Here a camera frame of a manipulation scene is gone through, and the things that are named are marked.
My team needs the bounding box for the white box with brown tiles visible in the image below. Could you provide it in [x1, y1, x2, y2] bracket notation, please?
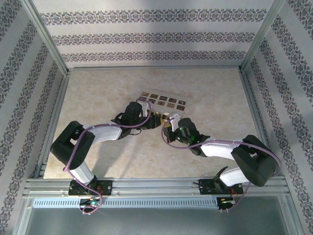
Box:
[135, 91, 188, 128]

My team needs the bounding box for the right controller board green light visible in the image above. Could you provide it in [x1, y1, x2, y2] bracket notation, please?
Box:
[217, 197, 237, 211]

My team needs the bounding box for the controller board green light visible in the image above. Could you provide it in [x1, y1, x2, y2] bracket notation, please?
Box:
[217, 197, 237, 211]
[79, 198, 101, 207]

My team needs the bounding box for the grey metal sheet panel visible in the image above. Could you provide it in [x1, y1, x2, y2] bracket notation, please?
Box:
[14, 195, 301, 235]

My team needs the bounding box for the left controller board green light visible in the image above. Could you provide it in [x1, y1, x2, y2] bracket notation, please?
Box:
[79, 198, 101, 207]

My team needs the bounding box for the aluminium back rail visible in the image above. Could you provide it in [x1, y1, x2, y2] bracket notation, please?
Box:
[68, 66, 242, 71]

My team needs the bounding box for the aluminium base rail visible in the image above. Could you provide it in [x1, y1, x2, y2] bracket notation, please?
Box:
[23, 178, 288, 196]

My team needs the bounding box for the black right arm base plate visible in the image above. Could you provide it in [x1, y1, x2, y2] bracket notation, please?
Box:
[199, 179, 245, 196]

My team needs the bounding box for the grey slotted cable duct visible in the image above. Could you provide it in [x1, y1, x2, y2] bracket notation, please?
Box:
[33, 197, 219, 209]

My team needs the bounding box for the aluminium side rail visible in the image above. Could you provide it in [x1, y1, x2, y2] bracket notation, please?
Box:
[238, 70, 272, 150]
[34, 73, 71, 179]

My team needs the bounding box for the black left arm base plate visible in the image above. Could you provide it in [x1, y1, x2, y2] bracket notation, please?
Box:
[69, 179, 113, 196]

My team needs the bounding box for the aluminium frame post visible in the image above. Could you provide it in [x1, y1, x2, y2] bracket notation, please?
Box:
[239, 0, 288, 74]
[21, 0, 70, 76]

